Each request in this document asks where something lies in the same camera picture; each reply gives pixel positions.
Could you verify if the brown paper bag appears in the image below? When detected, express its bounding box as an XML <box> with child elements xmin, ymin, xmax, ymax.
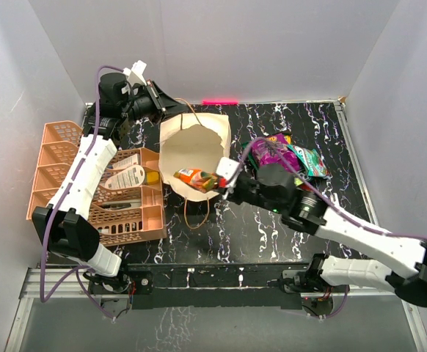
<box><xmin>158</xmin><ymin>98</ymin><xmax>232</xmax><ymax>205</ymax></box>

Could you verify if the purple snack packet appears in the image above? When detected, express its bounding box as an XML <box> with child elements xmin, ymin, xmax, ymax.
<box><xmin>252</xmin><ymin>133</ymin><xmax>301</xmax><ymax>171</ymax></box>

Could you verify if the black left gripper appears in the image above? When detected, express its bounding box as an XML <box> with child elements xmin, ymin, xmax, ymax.
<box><xmin>120</xmin><ymin>80</ymin><xmax>189</xmax><ymax>125</ymax></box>

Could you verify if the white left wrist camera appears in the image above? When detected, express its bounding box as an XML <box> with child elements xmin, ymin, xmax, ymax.
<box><xmin>123</xmin><ymin>60</ymin><xmax>147</xmax><ymax>87</ymax></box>

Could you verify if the yellow bottle cap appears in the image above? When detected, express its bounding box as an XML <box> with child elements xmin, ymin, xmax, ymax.
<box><xmin>145</xmin><ymin>171</ymin><xmax>160</xmax><ymax>186</ymax></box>

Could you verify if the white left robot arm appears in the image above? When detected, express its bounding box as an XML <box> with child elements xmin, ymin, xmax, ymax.
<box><xmin>31</xmin><ymin>67</ymin><xmax>191</xmax><ymax>302</ymax></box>

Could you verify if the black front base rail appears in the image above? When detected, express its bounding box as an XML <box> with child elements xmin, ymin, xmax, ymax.
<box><xmin>127</xmin><ymin>263</ymin><xmax>306</xmax><ymax>309</ymax></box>

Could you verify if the orange candy packet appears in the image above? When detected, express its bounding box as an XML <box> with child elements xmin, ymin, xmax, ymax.
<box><xmin>174</xmin><ymin>169</ymin><xmax>227</xmax><ymax>193</ymax></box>

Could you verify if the white tube with label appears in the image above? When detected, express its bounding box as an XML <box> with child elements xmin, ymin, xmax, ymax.
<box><xmin>104</xmin><ymin>165</ymin><xmax>146</xmax><ymax>190</ymax></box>

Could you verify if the teal mint candy bag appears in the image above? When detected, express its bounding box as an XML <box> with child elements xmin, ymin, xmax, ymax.
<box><xmin>288</xmin><ymin>144</ymin><xmax>329</xmax><ymax>179</ymax></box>

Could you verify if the orange plastic organizer basket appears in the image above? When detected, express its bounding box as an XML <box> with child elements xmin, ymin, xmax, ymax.
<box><xmin>26</xmin><ymin>121</ymin><xmax>167</xmax><ymax>247</ymax></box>

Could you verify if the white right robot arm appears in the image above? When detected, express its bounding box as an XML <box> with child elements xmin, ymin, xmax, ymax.
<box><xmin>216</xmin><ymin>157</ymin><xmax>427</xmax><ymax>308</ymax></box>

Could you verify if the green real cookies bag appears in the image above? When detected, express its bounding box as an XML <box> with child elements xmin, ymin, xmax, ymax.
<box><xmin>247</xmin><ymin>147</ymin><xmax>259</xmax><ymax>172</ymax></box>

